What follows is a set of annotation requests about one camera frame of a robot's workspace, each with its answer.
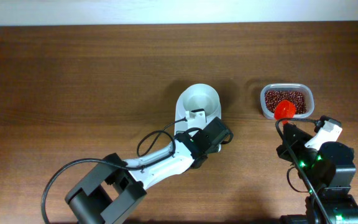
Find orange measuring scoop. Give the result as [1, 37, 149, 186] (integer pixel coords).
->
[274, 100, 296, 120]

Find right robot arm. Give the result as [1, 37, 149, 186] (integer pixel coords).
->
[275, 116, 358, 224]

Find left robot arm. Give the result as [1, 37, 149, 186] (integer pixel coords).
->
[65, 117, 233, 223]

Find white round bowl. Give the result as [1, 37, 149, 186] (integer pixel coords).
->
[177, 83, 222, 119]

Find red adzuki beans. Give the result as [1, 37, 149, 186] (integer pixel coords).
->
[265, 90, 307, 114]

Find clear plastic food container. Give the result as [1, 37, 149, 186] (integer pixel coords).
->
[260, 83, 314, 119]

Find right black cable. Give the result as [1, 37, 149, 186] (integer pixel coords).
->
[274, 117, 334, 224]

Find black cable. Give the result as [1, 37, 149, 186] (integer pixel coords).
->
[274, 117, 334, 224]
[40, 116, 188, 224]

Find left black cable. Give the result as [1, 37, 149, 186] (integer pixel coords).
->
[40, 116, 188, 224]

